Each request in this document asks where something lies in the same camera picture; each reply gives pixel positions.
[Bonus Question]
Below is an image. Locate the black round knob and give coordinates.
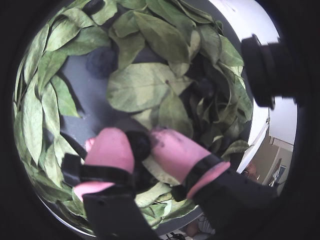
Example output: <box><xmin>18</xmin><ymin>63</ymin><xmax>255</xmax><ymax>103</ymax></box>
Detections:
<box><xmin>240</xmin><ymin>33</ymin><xmax>305</xmax><ymax>110</ymax></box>

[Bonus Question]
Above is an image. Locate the shiny dark blueberry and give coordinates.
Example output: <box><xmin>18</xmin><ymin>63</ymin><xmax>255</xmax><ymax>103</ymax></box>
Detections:
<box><xmin>83</xmin><ymin>0</ymin><xmax>106</xmax><ymax>15</ymax></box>

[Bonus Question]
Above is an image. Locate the grey round bowl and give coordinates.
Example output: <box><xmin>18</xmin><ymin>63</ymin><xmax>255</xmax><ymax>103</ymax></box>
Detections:
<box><xmin>12</xmin><ymin>0</ymin><xmax>255</xmax><ymax>237</ymax></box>

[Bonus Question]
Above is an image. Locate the long dried green leaf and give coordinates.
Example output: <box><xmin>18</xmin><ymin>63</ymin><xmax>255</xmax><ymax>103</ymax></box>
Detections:
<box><xmin>133</xmin><ymin>11</ymin><xmax>191</xmax><ymax>65</ymax></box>

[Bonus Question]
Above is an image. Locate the pink-tipped black gripper finger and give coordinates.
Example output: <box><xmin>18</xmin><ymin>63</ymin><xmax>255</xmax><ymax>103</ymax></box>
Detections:
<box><xmin>149</xmin><ymin>126</ymin><xmax>285</xmax><ymax>240</ymax></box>
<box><xmin>61</xmin><ymin>127</ymin><xmax>161</xmax><ymax>240</ymax></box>

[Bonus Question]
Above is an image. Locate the large dried green leaf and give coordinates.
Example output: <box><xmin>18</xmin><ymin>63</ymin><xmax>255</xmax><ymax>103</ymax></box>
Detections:
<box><xmin>106</xmin><ymin>62</ymin><xmax>194</xmax><ymax>114</ymax></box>

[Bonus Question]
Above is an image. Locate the dusty blue blueberry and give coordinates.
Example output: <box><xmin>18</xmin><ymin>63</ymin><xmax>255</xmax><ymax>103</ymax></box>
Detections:
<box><xmin>86</xmin><ymin>48</ymin><xmax>118</xmax><ymax>79</ymax></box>

